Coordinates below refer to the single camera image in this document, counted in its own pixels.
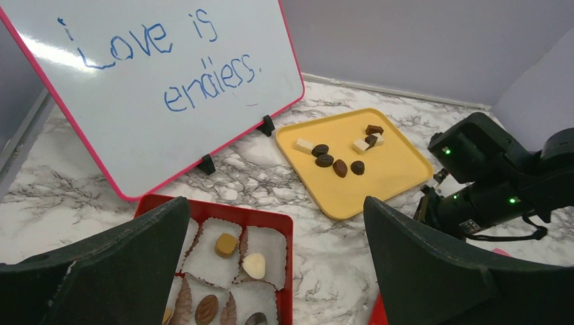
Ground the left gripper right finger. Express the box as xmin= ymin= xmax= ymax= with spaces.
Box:
xmin=363 ymin=196 xmax=573 ymax=324

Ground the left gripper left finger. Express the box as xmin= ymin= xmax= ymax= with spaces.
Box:
xmin=1 ymin=197 xmax=191 ymax=324

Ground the brown almond chocolate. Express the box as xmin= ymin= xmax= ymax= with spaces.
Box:
xmin=194 ymin=295 xmax=219 ymax=325

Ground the white heart chocolate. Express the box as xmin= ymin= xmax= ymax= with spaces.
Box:
xmin=242 ymin=253 xmax=266 ymax=280

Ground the dark round chocolate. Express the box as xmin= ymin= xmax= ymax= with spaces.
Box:
xmin=244 ymin=312 xmax=268 ymax=325

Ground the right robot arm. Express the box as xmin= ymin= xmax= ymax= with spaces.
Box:
xmin=414 ymin=112 xmax=573 ymax=242

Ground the round brown chocolate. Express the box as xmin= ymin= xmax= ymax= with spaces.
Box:
xmin=215 ymin=233 xmax=238 ymax=259

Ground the red chocolate box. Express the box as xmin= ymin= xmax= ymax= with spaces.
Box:
xmin=162 ymin=200 xmax=294 ymax=324

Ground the dark oval chocolate on tray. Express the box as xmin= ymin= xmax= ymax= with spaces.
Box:
xmin=311 ymin=144 xmax=329 ymax=157

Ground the white square chocolate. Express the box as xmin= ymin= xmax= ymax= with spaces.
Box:
xmin=293 ymin=138 xmax=314 ymax=154

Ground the red box lid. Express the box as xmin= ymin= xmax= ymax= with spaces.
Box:
xmin=368 ymin=294 xmax=389 ymax=325

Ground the pink eraser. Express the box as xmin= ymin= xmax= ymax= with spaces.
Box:
xmin=491 ymin=248 xmax=510 ymax=257

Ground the yellow plastic tray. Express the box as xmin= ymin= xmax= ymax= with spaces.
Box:
xmin=275 ymin=108 xmax=434 ymax=221

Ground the black board stand foot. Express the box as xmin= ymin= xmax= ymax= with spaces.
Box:
xmin=257 ymin=115 xmax=275 ymax=137

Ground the white board with pink frame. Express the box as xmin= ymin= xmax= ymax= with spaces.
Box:
xmin=1 ymin=1 xmax=305 ymax=200

